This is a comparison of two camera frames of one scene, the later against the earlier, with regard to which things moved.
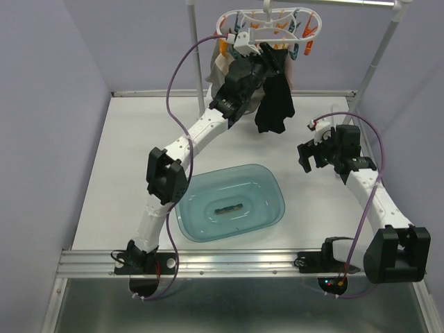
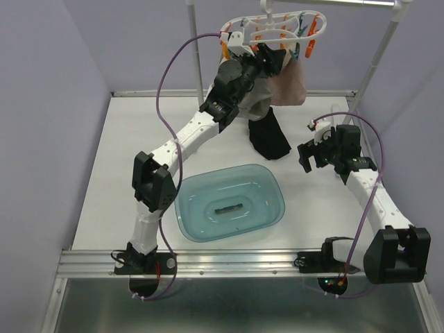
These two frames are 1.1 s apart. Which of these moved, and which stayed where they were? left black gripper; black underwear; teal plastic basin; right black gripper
Moved: black underwear
Stayed: left black gripper; right black gripper; teal plastic basin
